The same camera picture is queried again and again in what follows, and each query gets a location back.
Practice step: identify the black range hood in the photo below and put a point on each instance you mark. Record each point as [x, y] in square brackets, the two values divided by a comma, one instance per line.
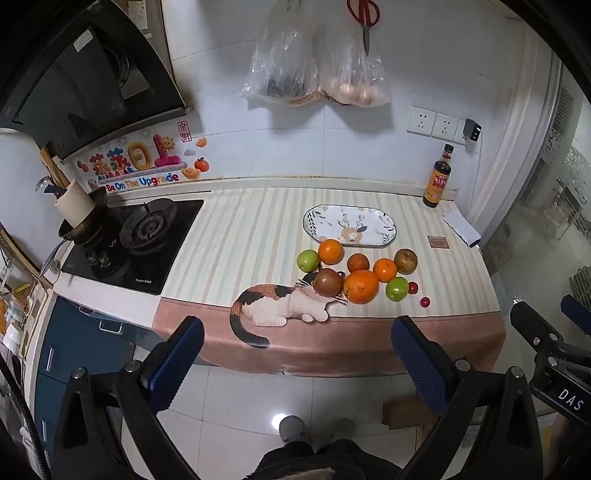
[92, 83]

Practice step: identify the red cherry tomato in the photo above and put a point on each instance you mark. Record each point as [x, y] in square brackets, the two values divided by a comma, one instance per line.
[412, 287]
[424, 302]

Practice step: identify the sliding glass door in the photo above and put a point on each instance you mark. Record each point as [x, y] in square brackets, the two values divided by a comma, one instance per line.
[568, 194]

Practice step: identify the oval patterned ceramic plate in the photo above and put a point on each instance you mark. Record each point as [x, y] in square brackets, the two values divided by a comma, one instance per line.
[351, 221]

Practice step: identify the blue kitchen cabinet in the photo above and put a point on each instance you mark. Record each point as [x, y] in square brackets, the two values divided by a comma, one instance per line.
[69, 341]

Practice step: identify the large orange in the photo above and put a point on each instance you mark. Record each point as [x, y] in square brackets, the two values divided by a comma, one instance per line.
[360, 286]

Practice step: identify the small metal pot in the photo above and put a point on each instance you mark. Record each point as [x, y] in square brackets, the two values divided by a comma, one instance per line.
[83, 228]

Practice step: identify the dark sauce bottle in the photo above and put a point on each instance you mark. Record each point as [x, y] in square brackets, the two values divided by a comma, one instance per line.
[440, 182]

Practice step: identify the clear bag of eggs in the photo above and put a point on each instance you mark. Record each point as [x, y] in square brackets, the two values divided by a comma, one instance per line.
[353, 74]

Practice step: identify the cardboard box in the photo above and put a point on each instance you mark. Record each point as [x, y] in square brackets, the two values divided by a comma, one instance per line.
[401, 415]

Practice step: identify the dark orange tangerine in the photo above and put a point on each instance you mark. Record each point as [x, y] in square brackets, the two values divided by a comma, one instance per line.
[358, 263]

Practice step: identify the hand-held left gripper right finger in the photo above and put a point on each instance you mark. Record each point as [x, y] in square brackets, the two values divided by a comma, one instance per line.
[415, 364]

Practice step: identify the black charger plug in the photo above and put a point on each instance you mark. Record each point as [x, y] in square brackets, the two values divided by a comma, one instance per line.
[472, 130]

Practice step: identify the colourful wall sticker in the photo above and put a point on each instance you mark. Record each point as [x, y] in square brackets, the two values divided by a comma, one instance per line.
[134, 161]

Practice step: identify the metal ladle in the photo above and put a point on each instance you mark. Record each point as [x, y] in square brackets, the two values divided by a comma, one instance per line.
[42, 184]

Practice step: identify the black gas stove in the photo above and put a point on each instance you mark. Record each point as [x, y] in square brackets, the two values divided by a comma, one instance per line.
[175, 258]

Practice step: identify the small brown card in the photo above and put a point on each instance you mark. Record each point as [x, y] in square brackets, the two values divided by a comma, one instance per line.
[437, 241]

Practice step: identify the green apple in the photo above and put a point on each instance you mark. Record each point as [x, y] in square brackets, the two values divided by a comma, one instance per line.
[308, 261]
[397, 289]

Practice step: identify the grey slipper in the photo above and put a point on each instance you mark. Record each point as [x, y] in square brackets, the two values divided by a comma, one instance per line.
[294, 428]
[341, 427]

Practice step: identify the brown red apple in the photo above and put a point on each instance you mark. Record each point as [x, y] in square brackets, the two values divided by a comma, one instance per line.
[328, 282]
[406, 261]

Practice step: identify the wooden utensils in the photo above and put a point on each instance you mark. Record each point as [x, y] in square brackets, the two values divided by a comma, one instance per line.
[50, 161]

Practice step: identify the white folded cloth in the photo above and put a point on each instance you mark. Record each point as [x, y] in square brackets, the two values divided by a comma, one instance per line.
[461, 227]

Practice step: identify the clear bag with dark contents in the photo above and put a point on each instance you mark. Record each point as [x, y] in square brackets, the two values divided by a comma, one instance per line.
[281, 60]

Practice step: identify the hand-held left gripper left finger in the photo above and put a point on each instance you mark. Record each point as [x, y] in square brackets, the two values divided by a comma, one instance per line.
[178, 364]

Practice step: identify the white wall outlet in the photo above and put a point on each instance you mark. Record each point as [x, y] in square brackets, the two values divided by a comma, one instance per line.
[420, 121]
[460, 134]
[444, 125]

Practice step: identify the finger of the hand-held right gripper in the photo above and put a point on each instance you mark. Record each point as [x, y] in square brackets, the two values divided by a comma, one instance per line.
[535, 325]
[577, 314]

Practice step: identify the medium orange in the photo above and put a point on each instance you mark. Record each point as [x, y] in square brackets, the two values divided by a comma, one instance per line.
[330, 251]
[385, 270]

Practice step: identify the striped cat print mat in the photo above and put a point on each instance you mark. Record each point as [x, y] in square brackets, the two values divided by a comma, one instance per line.
[240, 230]

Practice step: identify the person's dark trousers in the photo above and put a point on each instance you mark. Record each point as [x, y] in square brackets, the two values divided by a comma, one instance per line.
[314, 461]

